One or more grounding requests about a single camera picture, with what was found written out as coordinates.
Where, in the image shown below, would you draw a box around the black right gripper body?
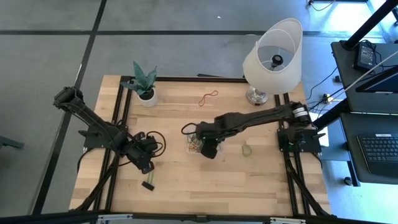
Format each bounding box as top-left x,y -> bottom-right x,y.
194,121 -> 226,146

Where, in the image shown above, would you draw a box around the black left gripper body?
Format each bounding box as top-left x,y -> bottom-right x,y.
127,133 -> 159,164

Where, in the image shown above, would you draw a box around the clear plastic bin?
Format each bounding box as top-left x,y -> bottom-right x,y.
185,133 -> 224,156

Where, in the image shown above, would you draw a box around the red rubber band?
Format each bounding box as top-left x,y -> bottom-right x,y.
198,90 -> 220,107

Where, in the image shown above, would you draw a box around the white round plant pot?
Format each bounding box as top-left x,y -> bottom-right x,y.
137,88 -> 159,108

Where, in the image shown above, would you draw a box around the silver lamp base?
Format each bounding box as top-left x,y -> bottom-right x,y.
245,54 -> 284,106

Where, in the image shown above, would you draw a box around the green snake plant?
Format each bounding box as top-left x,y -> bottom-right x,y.
120,60 -> 159,96

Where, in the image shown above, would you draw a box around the white lampshade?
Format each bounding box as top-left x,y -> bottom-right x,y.
241,17 -> 303,96

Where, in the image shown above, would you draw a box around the white paper sheet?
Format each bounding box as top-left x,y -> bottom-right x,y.
310,111 -> 330,147

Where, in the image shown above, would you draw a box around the grey chair leg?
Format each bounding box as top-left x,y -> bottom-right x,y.
0,135 -> 25,151

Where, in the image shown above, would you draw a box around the black rolling desk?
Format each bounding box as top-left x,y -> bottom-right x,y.
340,112 -> 398,186

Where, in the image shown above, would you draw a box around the black keyboard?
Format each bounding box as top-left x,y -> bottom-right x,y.
356,133 -> 398,179

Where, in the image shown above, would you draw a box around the black power adapter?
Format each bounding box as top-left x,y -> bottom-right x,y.
353,42 -> 376,72

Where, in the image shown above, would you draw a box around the black monitor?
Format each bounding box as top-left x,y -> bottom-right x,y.
355,64 -> 398,94

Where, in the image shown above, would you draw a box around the black vertical pole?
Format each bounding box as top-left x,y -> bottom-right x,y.
341,0 -> 398,50

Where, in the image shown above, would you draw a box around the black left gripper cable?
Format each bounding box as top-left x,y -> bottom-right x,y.
146,130 -> 167,158

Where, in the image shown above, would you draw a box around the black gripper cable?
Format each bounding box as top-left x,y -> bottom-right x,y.
146,130 -> 167,158
180,121 -> 200,136

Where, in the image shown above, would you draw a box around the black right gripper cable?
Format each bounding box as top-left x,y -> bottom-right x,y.
180,121 -> 200,136

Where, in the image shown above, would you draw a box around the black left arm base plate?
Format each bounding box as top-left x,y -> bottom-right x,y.
78,123 -> 129,149

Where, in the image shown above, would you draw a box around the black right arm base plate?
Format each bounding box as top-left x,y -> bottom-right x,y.
277,128 -> 326,154

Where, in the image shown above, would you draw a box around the black floor cable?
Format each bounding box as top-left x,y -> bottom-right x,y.
306,67 -> 340,111

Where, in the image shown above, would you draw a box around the white cable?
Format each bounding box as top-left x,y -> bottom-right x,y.
340,50 -> 398,94

